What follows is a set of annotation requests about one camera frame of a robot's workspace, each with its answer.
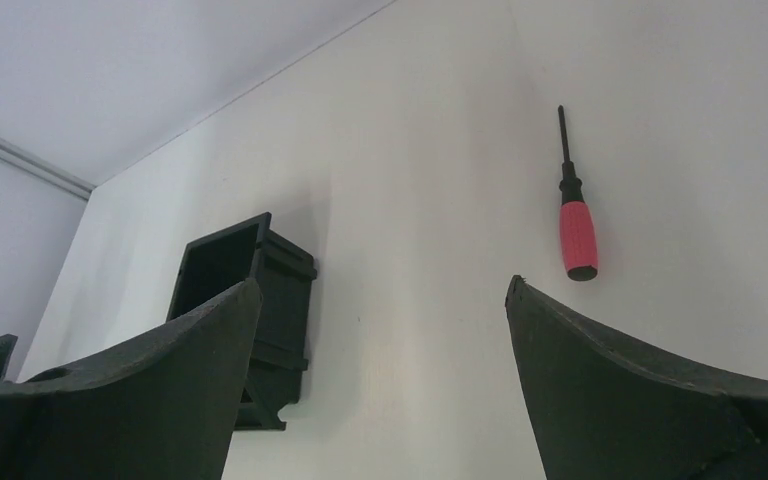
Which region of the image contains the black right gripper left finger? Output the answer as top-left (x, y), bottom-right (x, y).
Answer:
top-left (0, 279), bottom-right (263, 479)

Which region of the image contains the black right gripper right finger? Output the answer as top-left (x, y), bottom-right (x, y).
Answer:
top-left (505, 275), bottom-right (768, 479)

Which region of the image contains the black plastic bin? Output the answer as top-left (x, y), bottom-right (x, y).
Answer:
top-left (168, 212), bottom-right (317, 431)

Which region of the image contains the red handled black screwdriver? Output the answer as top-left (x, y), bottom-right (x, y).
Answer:
top-left (557, 105), bottom-right (599, 282)

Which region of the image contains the grey wall trim strip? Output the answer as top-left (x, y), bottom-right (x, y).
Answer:
top-left (0, 137), bottom-right (95, 201)

